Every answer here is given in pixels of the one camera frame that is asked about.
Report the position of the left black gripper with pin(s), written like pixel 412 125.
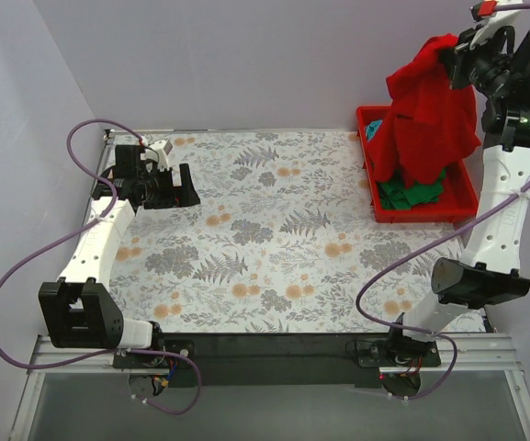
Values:
pixel 175 185

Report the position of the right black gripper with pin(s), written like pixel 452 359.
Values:
pixel 460 59

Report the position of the red t shirt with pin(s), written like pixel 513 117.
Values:
pixel 428 125

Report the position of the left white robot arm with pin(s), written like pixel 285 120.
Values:
pixel 77 308

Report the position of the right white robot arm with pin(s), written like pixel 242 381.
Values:
pixel 488 270

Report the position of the floral table mat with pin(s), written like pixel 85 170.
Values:
pixel 283 239

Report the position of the blue t shirt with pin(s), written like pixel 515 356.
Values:
pixel 373 132

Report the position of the red plastic bin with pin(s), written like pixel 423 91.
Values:
pixel 457 203

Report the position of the green t shirt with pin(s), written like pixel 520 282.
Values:
pixel 395 195

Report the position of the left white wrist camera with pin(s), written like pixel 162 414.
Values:
pixel 157 153

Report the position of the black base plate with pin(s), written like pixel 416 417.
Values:
pixel 294 359

